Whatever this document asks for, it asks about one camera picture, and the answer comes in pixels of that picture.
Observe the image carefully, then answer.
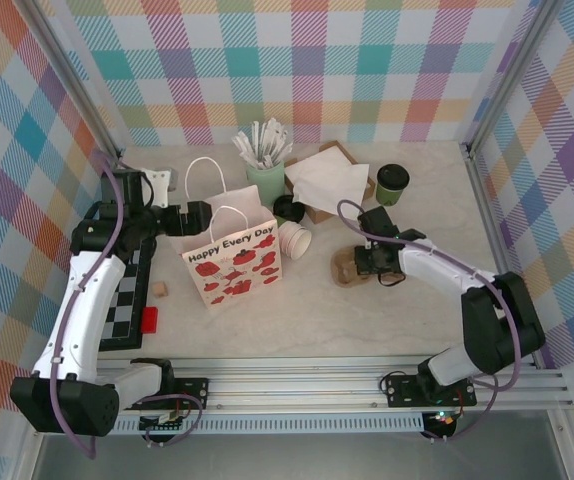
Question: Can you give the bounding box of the brown cardboard cup carrier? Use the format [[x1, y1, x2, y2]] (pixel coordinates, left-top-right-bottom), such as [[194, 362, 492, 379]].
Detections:
[[330, 244, 384, 288]]

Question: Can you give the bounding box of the white paper napkin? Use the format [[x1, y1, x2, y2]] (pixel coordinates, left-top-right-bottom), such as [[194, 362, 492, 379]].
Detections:
[[285, 148, 371, 217]]

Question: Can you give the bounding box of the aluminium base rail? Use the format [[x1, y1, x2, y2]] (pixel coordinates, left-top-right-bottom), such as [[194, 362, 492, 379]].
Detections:
[[21, 352, 574, 415]]

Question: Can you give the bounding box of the aluminium frame post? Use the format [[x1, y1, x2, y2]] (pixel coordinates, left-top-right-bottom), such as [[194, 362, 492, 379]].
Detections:
[[461, 0, 568, 154], [29, 0, 123, 164]]

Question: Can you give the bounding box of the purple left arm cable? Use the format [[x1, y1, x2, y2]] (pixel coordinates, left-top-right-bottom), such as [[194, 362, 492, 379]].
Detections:
[[49, 149, 203, 459]]

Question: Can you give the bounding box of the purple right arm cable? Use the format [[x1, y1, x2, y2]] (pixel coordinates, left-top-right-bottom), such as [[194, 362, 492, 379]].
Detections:
[[336, 199, 524, 444]]

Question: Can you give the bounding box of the white paper-wrapped straw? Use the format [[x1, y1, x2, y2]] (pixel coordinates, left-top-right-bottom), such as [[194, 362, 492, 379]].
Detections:
[[263, 118, 281, 167], [271, 127, 296, 164], [231, 131, 256, 164], [251, 121, 264, 167]]

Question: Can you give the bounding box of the white paper cup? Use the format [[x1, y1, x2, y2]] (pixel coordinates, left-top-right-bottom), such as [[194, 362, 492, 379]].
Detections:
[[276, 218, 314, 260]]

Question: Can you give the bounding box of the black white chessboard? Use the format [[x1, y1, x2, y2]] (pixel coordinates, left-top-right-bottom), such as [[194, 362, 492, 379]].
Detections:
[[97, 238, 157, 351]]

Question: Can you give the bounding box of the black plastic cup lid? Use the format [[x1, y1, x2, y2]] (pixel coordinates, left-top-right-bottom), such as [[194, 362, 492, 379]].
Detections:
[[376, 163, 411, 192]]

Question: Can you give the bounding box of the mint green holder cup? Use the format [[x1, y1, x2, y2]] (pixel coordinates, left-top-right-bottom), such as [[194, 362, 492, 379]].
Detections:
[[245, 160, 287, 209]]

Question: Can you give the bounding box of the white red-flower paper gift bag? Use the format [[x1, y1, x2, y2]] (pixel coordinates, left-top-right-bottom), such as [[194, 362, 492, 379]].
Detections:
[[181, 156, 285, 312]]

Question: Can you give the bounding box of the perforated metal cable tray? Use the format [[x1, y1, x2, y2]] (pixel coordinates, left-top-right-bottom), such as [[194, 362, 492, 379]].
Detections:
[[44, 417, 428, 435]]

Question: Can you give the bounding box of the red block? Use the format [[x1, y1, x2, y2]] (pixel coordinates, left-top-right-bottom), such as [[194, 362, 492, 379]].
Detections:
[[141, 306, 161, 335]]

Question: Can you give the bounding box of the small controller circuit board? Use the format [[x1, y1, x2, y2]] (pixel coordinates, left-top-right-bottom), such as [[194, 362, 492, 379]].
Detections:
[[424, 409, 461, 429], [139, 412, 191, 434]]

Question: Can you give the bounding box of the brown cardboard napkin box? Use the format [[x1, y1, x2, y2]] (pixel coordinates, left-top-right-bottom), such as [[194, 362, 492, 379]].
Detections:
[[284, 141, 377, 226]]

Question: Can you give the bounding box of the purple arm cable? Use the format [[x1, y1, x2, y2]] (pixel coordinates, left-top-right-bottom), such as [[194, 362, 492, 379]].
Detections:
[[49, 149, 203, 459], [336, 199, 524, 444]]

